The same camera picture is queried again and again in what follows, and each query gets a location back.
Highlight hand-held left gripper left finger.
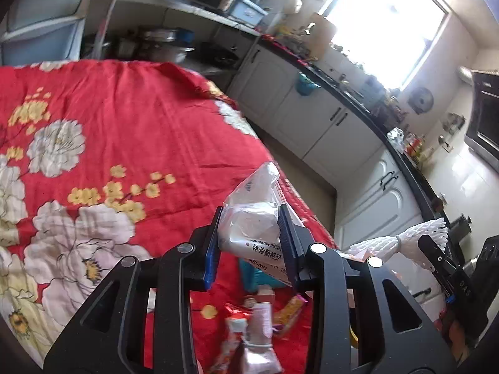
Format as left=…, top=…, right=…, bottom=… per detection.
left=43, top=206, right=224, bottom=374

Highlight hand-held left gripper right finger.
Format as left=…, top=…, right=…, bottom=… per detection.
left=278, top=204, right=455, bottom=374

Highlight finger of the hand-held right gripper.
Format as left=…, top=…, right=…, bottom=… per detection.
left=417, top=236, right=459, bottom=282

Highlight white foam net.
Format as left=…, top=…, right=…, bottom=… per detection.
left=347, top=218, right=447, bottom=269

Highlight white plastic wrapper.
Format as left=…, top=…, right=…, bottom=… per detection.
left=218, top=161, right=308, bottom=293

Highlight blue mesh cloth roll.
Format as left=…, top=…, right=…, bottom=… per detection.
left=240, top=259, right=281, bottom=293

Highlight brown white carton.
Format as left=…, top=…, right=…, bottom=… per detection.
left=242, top=286, right=283, bottom=374

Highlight yellow purple candy wrapper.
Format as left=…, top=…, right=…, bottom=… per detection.
left=273, top=294, right=307, bottom=338

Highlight black kitchen countertop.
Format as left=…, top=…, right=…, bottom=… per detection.
left=259, top=33, right=463, bottom=254

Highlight red white snack wrapper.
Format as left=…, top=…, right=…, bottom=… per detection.
left=206, top=302, right=254, bottom=374

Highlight cluster of condiment bottles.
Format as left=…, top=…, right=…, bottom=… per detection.
left=386, top=125, right=427, bottom=160

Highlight white kitchen cabinets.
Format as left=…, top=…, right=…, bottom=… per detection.
left=228, top=41, right=449, bottom=320

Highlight black range hood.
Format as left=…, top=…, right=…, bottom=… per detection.
left=464, top=69, right=499, bottom=164

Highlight teal hanging basket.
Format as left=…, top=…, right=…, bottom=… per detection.
left=298, top=72, right=318, bottom=97

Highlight red floral blanket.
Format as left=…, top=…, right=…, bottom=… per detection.
left=0, top=59, right=340, bottom=374

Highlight blue storage box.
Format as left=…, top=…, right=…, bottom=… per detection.
left=228, top=0, right=269, bottom=27

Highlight bright window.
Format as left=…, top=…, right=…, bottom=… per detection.
left=325, top=0, right=449, bottom=90

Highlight metal kitchen shelf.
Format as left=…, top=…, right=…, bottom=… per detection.
left=84, top=0, right=262, bottom=82

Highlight grey blue plastic drawer unit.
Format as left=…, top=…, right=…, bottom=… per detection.
left=0, top=0, right=96, bottom=67

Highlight round wall fan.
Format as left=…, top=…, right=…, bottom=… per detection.
left=409, top=87, right=434, bottom=115

